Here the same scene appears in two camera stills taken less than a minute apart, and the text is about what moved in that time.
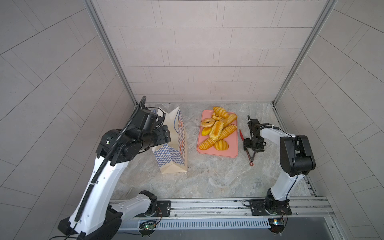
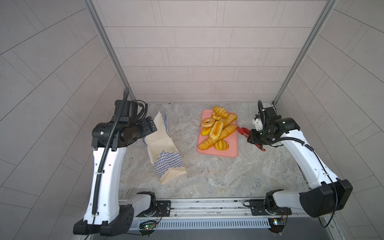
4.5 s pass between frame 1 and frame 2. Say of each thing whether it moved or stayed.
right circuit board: stayed
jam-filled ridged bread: stayed
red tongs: moved
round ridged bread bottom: stayed
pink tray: stayed
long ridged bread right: stayed
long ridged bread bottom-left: stayed
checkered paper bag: moved
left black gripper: moved
